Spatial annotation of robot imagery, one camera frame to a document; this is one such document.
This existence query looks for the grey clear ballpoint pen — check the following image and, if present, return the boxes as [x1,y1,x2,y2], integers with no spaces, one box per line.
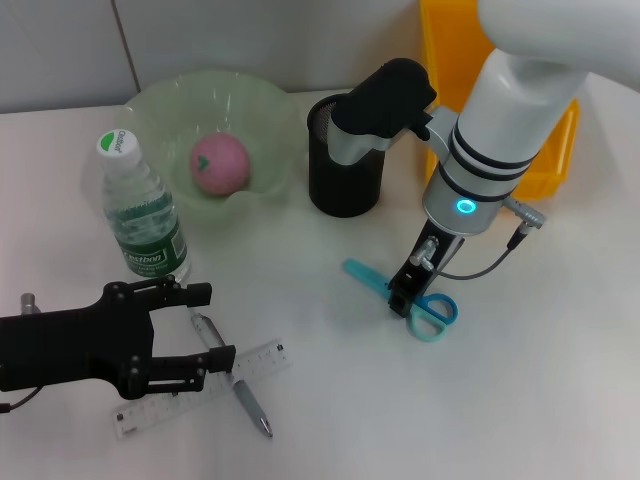
[189,312,275,439]

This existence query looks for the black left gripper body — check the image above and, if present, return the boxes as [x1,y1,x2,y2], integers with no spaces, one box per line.
[0,281,156,400]

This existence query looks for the blue scissors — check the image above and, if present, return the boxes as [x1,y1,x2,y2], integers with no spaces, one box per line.
[342,258,459,345]

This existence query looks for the arm gripper cable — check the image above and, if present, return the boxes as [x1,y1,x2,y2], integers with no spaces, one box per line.
[0,293,41,414]
[409,197,549,281]

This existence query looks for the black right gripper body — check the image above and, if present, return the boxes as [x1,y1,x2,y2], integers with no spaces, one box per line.
[392,217,466,301]

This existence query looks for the pink peach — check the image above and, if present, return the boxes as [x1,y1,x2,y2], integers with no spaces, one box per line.
[188,132,251,199]

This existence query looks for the right arm gripper cable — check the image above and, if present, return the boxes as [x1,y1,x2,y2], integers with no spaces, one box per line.
[409,197,549,281]

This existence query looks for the yellow plastic bin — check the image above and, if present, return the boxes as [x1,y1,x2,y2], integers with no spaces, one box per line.
[418,0,581,201]

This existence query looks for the left arm gripper cable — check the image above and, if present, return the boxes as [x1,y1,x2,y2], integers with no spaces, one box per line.
[0,293,41,414]

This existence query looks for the black mesh pen holder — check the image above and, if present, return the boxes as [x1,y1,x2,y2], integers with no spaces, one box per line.
[306,94,387,218]

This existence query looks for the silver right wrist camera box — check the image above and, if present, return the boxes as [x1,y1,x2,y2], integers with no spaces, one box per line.
[327,58,439,166]

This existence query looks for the clear green-label water bottle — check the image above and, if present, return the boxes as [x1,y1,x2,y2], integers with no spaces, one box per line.
[95,128,192,284]

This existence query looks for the transparent plastic ruler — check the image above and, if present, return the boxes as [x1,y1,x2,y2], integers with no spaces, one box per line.
[112,338,294,441]

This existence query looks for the pale green glass fruit bowl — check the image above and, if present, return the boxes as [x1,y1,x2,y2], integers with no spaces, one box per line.
[82,69,296,224]

